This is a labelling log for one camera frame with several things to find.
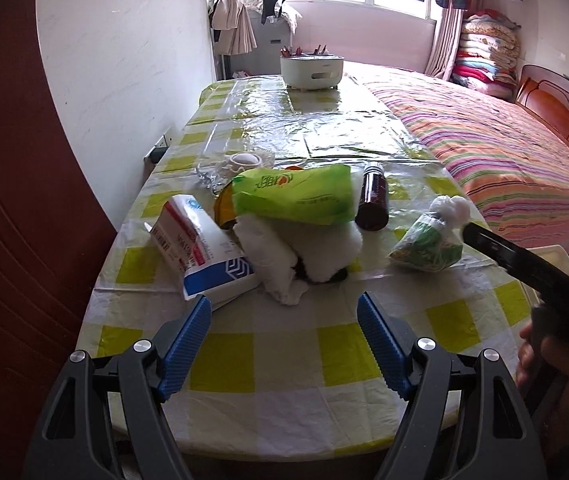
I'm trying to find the dark glass bottle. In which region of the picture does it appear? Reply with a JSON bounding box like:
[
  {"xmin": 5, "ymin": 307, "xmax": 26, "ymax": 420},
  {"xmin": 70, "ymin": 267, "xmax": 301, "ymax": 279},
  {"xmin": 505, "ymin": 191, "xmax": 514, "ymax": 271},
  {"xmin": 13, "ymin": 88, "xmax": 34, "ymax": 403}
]
[{"xmin": 355, "ymin": 162, "xmax": 390, "ymax": 232}]

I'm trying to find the grey cabinet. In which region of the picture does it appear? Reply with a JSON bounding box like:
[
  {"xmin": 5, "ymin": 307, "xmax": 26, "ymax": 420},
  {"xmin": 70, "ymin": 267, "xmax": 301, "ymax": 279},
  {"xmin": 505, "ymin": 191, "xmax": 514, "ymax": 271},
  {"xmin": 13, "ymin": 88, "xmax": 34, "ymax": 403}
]
[{"xmin": 244, "ymin": 7, "xmax": 293, "ymax": 79}]

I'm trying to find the green snack bag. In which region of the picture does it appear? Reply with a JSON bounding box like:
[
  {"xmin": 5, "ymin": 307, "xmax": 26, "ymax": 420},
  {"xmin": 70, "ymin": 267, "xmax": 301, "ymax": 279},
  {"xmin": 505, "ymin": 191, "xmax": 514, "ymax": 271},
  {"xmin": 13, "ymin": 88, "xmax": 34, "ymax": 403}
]
[{"xmin": 232, "ymin": 164, "xmax": 366, "ymax": 227}]

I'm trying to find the beige curtain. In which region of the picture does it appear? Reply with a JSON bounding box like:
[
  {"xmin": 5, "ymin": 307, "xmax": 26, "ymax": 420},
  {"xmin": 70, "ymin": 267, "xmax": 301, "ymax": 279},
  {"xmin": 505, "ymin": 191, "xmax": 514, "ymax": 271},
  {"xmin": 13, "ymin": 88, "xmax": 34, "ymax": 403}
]
[{"xmin": 208, "ymin": 0, "xmax": 259, "ymax": 57}]

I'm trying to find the cream plastic bin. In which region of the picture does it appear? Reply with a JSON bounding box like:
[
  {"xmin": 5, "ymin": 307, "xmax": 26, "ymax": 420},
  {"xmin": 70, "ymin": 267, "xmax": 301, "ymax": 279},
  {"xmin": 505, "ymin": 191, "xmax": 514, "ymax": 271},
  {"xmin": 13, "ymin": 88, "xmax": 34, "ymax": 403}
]
[{"xmin": 527, "ymin": 244, "xmax": 569, "ymax": 307}]

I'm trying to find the white storage box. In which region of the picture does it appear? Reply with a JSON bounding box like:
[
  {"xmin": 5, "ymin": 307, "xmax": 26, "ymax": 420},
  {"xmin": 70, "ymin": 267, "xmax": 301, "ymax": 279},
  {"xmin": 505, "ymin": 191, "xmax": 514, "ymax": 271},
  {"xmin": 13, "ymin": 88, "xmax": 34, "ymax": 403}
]
[{"xmin": 280, "ymin": 52, "xmax": 348, "ymax": 92}]

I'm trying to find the wall socket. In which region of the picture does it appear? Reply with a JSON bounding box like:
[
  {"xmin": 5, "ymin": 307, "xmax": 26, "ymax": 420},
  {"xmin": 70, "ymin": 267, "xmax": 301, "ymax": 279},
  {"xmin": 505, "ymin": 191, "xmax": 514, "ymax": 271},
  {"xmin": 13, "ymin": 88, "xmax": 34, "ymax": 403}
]
[{"xmin": 144, "ymin": 133, "xmax": 172, "ymax": 164}]

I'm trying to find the gold foil wrapper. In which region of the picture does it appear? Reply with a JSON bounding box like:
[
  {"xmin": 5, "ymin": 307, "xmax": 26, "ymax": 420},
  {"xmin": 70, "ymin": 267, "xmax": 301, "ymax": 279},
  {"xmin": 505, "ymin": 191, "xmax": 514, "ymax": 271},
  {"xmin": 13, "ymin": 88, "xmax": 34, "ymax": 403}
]
[{"xmin": 213, "ymin": 187, "xmax": 240, "ymax": 231}]

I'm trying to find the small knotted clear plastic bag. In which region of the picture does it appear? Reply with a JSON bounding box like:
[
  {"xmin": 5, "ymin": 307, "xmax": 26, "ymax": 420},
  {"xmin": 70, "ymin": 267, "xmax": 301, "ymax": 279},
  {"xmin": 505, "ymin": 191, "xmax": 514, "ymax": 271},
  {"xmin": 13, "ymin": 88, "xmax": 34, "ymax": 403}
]
[{"xmin": 389, "ymin": 195, "xmax": 471, "ymax": 274}]

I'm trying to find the pink curtain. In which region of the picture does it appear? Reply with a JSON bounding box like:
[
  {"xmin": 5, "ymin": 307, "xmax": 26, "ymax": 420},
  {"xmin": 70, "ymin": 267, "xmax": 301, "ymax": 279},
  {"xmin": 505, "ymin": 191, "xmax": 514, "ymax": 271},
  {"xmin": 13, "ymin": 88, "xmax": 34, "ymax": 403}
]
[{"xmin": 424, "ymin": 4, "xmax": 466, "ymax": 81}]

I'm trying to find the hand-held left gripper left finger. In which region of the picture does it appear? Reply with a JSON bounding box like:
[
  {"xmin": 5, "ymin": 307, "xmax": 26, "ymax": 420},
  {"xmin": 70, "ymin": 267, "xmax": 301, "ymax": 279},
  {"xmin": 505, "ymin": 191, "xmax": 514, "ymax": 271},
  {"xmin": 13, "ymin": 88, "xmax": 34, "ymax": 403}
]
[{"xmin": 22, "ymin": 294, "xmax": 214, "ymax": 480}]

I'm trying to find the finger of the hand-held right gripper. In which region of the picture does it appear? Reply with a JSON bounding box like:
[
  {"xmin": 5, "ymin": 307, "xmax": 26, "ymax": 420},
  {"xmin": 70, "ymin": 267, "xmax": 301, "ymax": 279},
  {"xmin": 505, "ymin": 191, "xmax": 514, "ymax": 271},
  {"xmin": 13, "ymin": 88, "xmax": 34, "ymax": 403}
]
[{"xmin": 463, "ymin": 222, "xmax": 569, "ymax": 307}]

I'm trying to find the wooden headboard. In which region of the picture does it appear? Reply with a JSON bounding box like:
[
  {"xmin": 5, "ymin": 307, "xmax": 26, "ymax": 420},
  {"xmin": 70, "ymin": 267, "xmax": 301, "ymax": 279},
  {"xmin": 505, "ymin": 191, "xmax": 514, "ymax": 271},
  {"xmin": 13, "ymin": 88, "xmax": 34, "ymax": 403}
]
[{"xmin": 514, "ymin": 64, "xmax": 569, "ymax": 162}]

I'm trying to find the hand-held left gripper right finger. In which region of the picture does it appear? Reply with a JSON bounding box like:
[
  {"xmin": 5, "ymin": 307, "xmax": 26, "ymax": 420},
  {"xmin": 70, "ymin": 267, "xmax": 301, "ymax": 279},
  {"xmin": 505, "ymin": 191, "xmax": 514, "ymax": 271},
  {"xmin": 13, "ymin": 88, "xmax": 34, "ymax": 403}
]
[{"xmin": 357, "ymin": 292, "xmax": 548, "ymax": 480}]

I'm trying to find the white box with blue print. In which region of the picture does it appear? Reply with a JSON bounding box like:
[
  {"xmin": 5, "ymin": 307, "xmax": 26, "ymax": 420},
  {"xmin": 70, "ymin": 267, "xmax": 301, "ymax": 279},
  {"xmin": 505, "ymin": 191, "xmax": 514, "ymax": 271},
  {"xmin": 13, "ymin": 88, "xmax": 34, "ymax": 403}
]
[{"xmin": 145, "ymin": 194, "xmax": 263, "ymax": 307}]

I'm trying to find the white tissue paper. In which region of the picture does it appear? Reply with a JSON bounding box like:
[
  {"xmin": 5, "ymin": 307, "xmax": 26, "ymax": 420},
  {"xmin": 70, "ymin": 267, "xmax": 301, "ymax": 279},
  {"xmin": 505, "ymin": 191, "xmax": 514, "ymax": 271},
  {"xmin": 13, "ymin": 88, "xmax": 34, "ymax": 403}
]
[{"xmin": 234, "ymin": 212, "xmax": 364, "ymax": 307}]

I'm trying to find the stack of folded quilts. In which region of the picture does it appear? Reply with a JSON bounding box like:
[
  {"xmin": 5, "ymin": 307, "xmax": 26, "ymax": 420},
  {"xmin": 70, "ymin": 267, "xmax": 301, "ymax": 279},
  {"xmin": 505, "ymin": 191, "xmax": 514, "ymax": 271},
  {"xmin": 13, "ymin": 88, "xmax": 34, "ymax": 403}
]
[{"xmin": 451, "ymin": 9, "xmax": 522, "ymax": 100}]

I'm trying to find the striped bed blanket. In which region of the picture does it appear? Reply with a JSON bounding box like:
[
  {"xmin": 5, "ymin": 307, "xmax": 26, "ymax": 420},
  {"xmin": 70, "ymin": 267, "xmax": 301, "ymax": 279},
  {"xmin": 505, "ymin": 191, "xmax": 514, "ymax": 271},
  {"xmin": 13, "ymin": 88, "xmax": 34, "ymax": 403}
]
[{"xmin": 349, "ymin": 62, "xmax": 569, "ymax": 257}]

